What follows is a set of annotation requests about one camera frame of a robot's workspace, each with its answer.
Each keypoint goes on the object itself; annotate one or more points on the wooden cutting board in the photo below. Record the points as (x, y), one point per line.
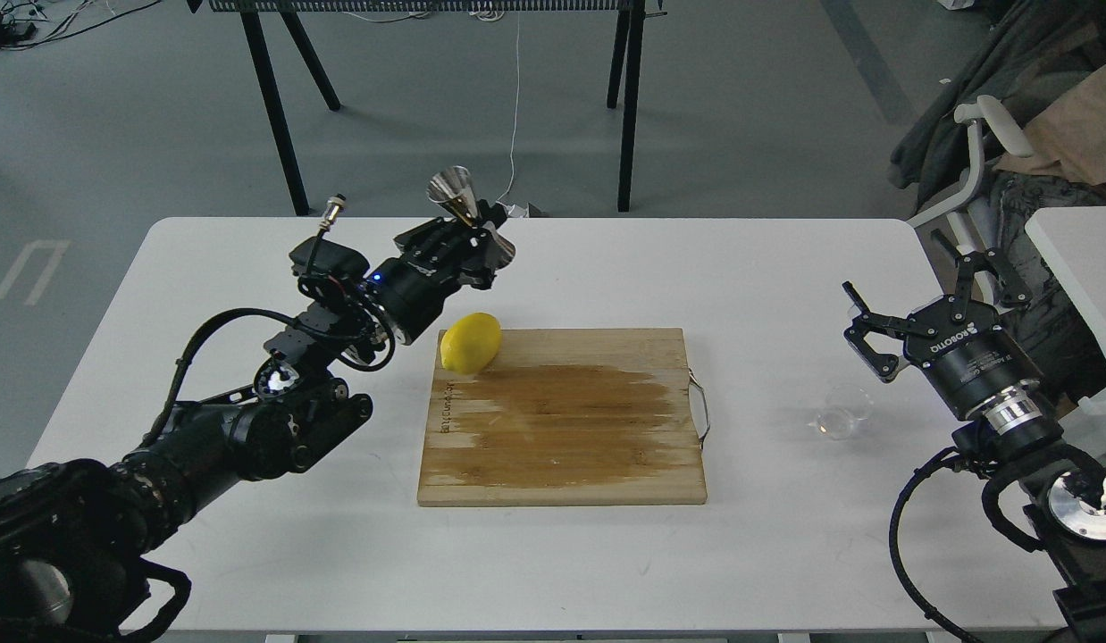
(566, 418)

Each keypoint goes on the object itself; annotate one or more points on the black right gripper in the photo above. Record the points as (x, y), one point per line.
(973, 357)

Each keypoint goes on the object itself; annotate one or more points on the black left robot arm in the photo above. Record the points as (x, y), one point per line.
(74, 537)

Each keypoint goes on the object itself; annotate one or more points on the yellow lemon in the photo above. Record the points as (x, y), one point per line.
(471, 343)

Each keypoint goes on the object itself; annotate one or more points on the white side table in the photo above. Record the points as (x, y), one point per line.
(1072, 241)

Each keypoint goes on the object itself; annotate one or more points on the small clear glass cup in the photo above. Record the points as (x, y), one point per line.
(845, 407)

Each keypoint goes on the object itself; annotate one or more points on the white office chair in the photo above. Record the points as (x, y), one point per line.
(984, 118)

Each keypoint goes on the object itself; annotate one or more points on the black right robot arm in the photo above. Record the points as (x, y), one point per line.
(1041, 492)

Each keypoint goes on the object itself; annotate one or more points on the person in tan shirt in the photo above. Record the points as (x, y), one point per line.
(1067, 169)

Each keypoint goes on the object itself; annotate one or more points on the steel double jigger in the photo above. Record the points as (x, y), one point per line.
(452, 189)

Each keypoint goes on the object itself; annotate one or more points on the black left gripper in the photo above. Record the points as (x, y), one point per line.
(435, 259)

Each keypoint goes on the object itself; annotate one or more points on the black metal background table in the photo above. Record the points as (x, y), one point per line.
(401, 91)

